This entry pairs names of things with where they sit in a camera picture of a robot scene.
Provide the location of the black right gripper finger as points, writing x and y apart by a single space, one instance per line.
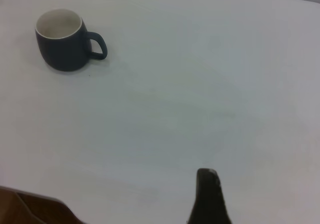
210 201

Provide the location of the dark grey ceramic mug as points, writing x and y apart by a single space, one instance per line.
62 54

